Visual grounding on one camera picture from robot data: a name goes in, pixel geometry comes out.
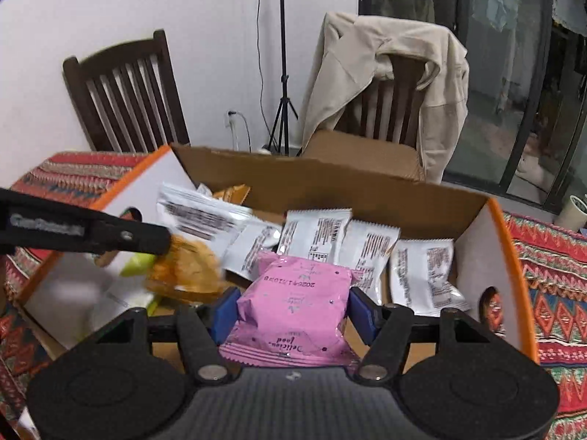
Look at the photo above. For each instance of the clear bag of orange crisps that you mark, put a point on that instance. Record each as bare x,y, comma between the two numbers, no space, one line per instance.
188,270

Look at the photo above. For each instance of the pile of snack packets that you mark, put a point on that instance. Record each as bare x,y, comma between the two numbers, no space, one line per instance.
321,238

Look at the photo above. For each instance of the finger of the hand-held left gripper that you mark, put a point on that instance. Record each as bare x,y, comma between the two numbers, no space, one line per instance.
137,238

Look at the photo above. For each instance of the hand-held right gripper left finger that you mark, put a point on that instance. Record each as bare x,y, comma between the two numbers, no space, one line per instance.
227,316

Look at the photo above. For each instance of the sliding glass door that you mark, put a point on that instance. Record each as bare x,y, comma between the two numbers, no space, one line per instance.
527,101

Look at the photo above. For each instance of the beige jacket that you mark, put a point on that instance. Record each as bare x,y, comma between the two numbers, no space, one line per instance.
348,64

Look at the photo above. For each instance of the red cardboard box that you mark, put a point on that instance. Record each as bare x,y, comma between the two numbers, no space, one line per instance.
321,183

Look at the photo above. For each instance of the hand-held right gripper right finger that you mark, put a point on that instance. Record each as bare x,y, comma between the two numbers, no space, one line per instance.
362,314

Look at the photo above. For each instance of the wall socket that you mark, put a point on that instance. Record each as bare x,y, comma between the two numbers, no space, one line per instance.
231,119

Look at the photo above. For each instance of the dark wooden chair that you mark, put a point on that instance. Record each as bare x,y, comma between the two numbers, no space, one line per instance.
114,62

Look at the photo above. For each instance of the wooden chair with jacket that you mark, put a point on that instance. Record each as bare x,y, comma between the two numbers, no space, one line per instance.
406,71

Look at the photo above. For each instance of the studio light on stand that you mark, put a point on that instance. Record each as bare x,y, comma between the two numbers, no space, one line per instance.
281,55

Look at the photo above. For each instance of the pink snack bag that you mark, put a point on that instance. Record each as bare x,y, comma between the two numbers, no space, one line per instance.
293,302

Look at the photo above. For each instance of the white ribbed bin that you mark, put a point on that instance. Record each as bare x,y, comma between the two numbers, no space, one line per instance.
573,213

